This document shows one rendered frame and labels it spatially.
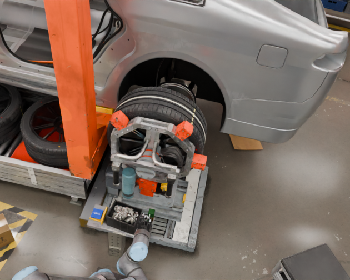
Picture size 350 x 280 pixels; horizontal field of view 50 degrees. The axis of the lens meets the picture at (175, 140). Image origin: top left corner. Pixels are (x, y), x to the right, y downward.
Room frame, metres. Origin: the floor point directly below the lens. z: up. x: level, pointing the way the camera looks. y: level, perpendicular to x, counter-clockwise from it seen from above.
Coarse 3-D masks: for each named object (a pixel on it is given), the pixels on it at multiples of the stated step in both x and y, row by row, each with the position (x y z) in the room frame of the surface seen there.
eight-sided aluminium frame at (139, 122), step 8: (136, 120) 1.59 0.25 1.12; (144, 120) 1.61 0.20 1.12; (152, 120) 1.61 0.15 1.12; (128, 128) 1.57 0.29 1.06; (136, 128) 1.57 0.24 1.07; (144, 128) 1.57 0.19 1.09; (152, 128) 1.56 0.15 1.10; (160, 128) 1.56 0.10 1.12; (168, 128) 1.57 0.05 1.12; (112, 136) 1.58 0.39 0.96; (120, 136) 1.58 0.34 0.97; (176, 136) 1.55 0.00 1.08; (112, 144) 1.58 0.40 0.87; (184, 144) 1.55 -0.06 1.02; (192, 144) 1.59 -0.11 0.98; (112, 152) 1.58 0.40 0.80; (120, 152) 1.63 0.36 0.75; (192, 152) 1.54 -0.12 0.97; (184, 168) 1.54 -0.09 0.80; (136, 176) 1.56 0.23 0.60; (160, 176) 1.59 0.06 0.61; (176, 176) 1.56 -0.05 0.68; (184, 176) 1.54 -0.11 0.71
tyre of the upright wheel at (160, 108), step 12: (132, 96) 1.80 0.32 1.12; (156, 96) 1.77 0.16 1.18; (168, 96) 1.79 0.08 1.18; (180, 96) 1.83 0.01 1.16; (120, 108) 1.73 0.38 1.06; (132, 108) 1.67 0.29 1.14; (144, 108) 1.66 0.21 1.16; (156, 108) 1.66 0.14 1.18; (168, 108) 1.68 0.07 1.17; (180, 108) 1.72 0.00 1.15; (192, 108) 1.79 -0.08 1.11; (168, 120) 1.64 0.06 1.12; (180, 120) 1.64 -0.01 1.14; (192, 120) 1.69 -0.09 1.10; (204, 120) 1.83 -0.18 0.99; (108, 132) 1.67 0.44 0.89; (192, 132) 1.63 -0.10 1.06; (204, 132) 1.75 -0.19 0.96; (192, 168) 1.63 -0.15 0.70
